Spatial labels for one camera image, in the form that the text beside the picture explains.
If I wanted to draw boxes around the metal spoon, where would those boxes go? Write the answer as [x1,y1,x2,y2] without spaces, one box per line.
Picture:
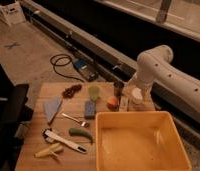
[61,113,90,128]

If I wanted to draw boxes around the blue sponge block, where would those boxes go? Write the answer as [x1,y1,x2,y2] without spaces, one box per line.
[84,101,96,119]

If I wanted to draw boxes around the blue power device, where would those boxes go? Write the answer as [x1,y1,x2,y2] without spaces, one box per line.
[73,59,98,82]

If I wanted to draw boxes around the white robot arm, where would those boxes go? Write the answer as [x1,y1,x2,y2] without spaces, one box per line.
[127,45,200,114]

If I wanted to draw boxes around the orange peach fruit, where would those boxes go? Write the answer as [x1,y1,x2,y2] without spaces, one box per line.
[107,96,119,110]

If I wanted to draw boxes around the yellow banana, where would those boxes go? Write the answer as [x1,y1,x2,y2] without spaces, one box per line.
[34,143,63,158]

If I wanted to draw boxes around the green chili pepper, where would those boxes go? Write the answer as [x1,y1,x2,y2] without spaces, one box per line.
[68,128,93,144]

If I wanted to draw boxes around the green plastic cup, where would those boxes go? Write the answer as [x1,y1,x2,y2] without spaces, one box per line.
[88,86,100,101]

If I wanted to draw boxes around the white black-handled tool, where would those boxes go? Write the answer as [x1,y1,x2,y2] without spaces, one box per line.
[43,129,88,154]

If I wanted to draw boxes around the white cardboard box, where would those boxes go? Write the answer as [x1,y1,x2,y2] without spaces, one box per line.
[0,1,25,27]

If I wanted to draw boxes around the blue triangular cloth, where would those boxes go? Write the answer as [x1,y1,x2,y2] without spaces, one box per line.
[43,97,62,124]

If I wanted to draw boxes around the dark metal cup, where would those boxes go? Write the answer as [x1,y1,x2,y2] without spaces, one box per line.
[113,81,124,97]

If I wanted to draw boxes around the yellow plastic bin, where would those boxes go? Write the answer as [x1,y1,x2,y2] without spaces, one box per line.
[96,111,192,171]

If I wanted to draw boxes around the white round cup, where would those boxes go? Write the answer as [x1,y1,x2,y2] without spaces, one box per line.
[130,94,145,111]

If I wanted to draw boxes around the black cable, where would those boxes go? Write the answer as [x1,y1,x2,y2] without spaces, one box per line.
[49,53,85,83]

